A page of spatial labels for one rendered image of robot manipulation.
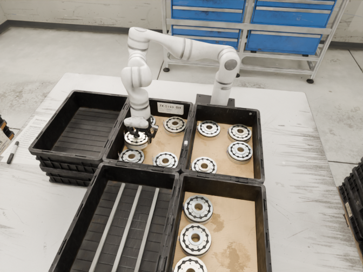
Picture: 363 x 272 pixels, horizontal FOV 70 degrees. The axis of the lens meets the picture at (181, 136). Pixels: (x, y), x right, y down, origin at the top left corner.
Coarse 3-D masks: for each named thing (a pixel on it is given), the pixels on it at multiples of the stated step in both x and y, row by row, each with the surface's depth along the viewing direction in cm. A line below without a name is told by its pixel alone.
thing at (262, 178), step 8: (200, 104) 119; (208, 104) 119; (192, 112) 115; (192, 120) 111; (192, 128) 108; (184, 152) 99; (184, 160) 96; (184, 168) 93; (216, 176) 91; (224, 176) 91; (232, 176) 91; (240, 176) 91; (264, 176) 91
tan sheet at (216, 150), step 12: (204, 144) 115; (216, 144) 115; (228, 144) 115; (192, 156) 110; (204, 156) 110; (216, 156) 110; (252, 156) 111; (204, 168) 106; (228, 168) 106; (240, 168) 106; (252, 168) 106
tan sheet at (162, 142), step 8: (160, 120) 126; (160, 128) 122; (160, 136) 118; (168, 136) 118; (152, 144) 115; (160, 144) 115; (168, 144) 115; (176, 144) 115; (144, 152) 112; (152, 152) 112; (160, 152) 112; (176, 152) 112
